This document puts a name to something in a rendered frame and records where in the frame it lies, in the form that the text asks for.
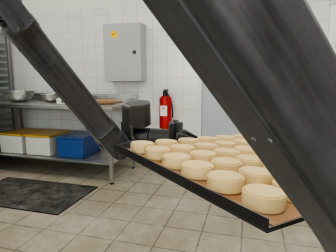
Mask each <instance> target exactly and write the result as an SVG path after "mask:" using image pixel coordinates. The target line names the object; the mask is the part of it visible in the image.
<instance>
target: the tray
mask: <svg viewBox="0 0 336 252"><path fill-rule="evenodd" d="M130 148H131V147H122V146H120V145H118V144H116V143H115V151H117V152H119V153H121V154H123V155H124V156H126V157H128V158H130V159H132V160H134V161H135V162H137V163H139V164H141V165H143V166H144V167H146V168H148V169H150V170H152V171H154V172H155V173H157V174H159V175H161V176H163V177H165V178H166V179H168V180H170V181H172V182H174V183H176V184H177V185H179V186H181V187H183V188H185V189H186V190H188V191H190V192H192V193H194V194H196V195H197V196H199V197H201V198H203V199H205V200H207V201H208V202H210V203H212V204H214V205H216V206H218V207H219V208H221V209H223V210H225V211H227V212H229V213H230V214H232V215H234V216H236V217H238V218H239V219H241V220H243V221H245V222H247V223H249V224H250V225H252V226H254V227H256V228H258V229H260V230H261V231H263V232H265V233H270V232H273V231H276V230H279V229H282V228H285V227H288V226H291V225H294V224H297V223H300V222H303V221H305V220H304V219H303V217H298V218H295V219H292V220H289V221H286V222H283V223H280V224H277V225H274V226H272V225H270V224H269V218H267V217H265V216H263V215H261V214H259V213H257V212H255V211H253V210H251V209H249V208H247V207H245V206H243V205H241V204H239V203H237V202H235V201H232V200H230V199H228V198H226V197H224V196H222V195H220V194H218V193H216V192H214V191H212V190H210V189H208V188H206V187H204V186H202V185H200V184H198V183H196V182H194V181H192V180H190V179H188V178H186V177H184V176H181V175H179V174H177V173H175V172H173V171H171V170H169V169H167V168H165V167H163V166H161V165H159V164H157V163H155V162H153V161H151V160H149V159H147V158H145V157H143V156H141V155H139V154H137V153H135V152H133V151H130V150H128V149H130Z"/></svg>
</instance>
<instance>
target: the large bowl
mask: <svg viewBox="0 0 336 252"><path fill-rule="evenodd" d="M34 93H35V90H8V91H2V94H3V96H4V97H5V98H6V99H7V100H9V101H11V102H14V103H22V102H26V101H28V100H31V99H32V97H33V96H34Z"/></svg>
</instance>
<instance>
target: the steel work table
mask: <svg viewBox="0 0 336 252"><path fill-rule="evenodd" d="M40 94H44V93H34V96H33V97H32V99H30V100H28V101H26V102H12V101H9V100H4V101H0V108H15V113H16V125H17V129H21V118H20V108H30V109H63V110H69V108H68V107H67V106H66V105H65V104H57V102H47V101H44V100H43V99H42V98H41V95H40ZM92 96H93V97H94V98H95V99H114V101H123V102H122V103H114V104H100V106H101V107H102V109H103V110H104V111H107V115H108V116H109V117H110V118H111V119H113V117H112V111H114V110H118V109H122V106H123V104H126V103H128V102H130V101H135V100H137V95H136V94H92ZM0 156H1V157H13V158H20V159H23V158H25V159H36V160H48V161H60V162H71V163H83V164H95V165H106V166H109V182H110V185H113V184H114V164H115V163H116V162H118V161H119V160H116V159H114V158H113V157H112V156H110V155H109V154H108V153H106V152H105V151H104V150H102V149H100V150H99V151H98V152H96V153H94V154H92V155H90V156H88V157H86V158H84V159H80V158H66V157H58V154H55V155H52V156H42V155H29V154H27V153H25V154H17V153H6V152H1V149H0ZM131 168H132V169H134V168H135V161H134V160H132V159H131Z"/></svg>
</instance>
